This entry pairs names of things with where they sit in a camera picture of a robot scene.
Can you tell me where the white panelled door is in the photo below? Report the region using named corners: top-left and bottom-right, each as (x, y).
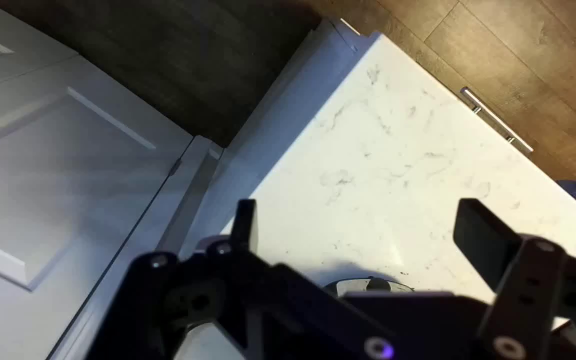
top-left (0, 0), bottom-right (225, 360)

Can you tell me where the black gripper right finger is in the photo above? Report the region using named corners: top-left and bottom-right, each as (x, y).
top-left (452, 196), bottom-right (576, 360)

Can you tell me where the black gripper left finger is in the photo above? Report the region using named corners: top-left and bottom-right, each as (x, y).
top-left (95, 198), bottom-right (397, 360)

